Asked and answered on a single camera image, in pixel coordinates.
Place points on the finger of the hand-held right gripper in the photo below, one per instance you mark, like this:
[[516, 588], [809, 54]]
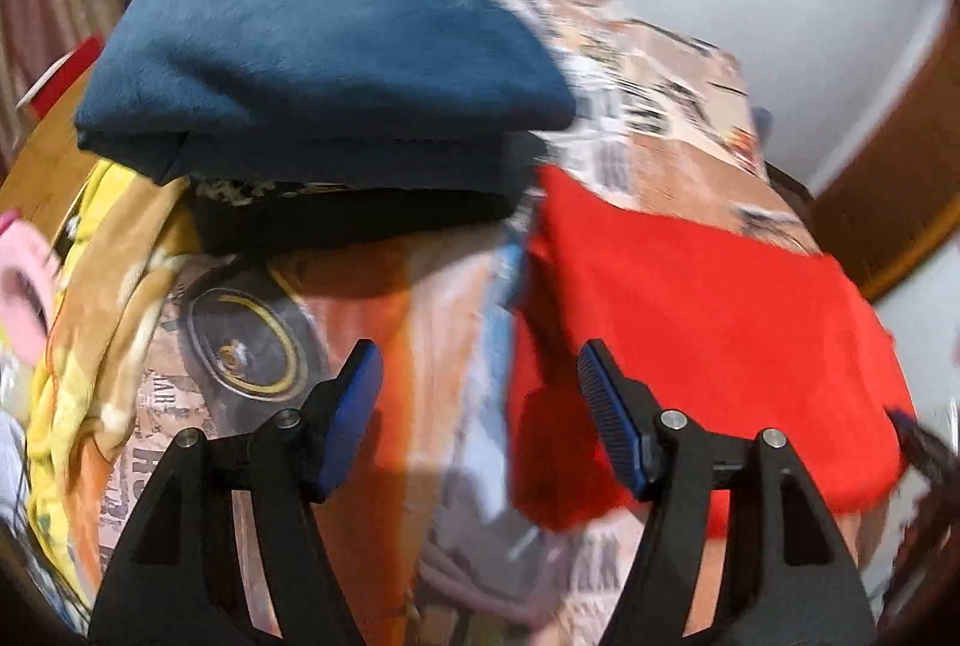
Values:
[[919, 440]]

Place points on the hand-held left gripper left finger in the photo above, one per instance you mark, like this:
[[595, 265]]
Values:
[[352, 406]]

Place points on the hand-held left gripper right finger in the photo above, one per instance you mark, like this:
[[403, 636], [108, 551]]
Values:
[[604, 406]]

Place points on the red zip jacket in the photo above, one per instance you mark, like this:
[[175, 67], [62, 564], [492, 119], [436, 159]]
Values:
[[712, 331]]

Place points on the printed bed sheet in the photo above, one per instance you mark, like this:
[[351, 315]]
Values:
[[420, 316]]

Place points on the black patterned garment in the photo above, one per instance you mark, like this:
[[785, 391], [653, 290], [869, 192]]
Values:
[[337, 218]]

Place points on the brown wooden door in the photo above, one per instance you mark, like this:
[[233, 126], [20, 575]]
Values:
[[900, 196]]

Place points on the yellow blanket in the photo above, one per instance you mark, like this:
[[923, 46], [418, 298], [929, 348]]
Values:
[[90, 331]]

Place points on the folded blue denim jeans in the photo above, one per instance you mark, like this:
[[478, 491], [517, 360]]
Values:
[[300, 60]]

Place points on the pink soft item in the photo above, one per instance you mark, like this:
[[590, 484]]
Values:
[[22, 286]]

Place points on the wooden bedside cabinet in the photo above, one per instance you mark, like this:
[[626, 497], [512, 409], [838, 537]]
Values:
[[45, 166]]

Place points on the red box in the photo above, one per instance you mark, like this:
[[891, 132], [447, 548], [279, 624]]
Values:
[[67, 72]]

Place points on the striped pink curtain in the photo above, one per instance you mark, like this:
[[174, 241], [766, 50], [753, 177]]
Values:
[[52, 0]]

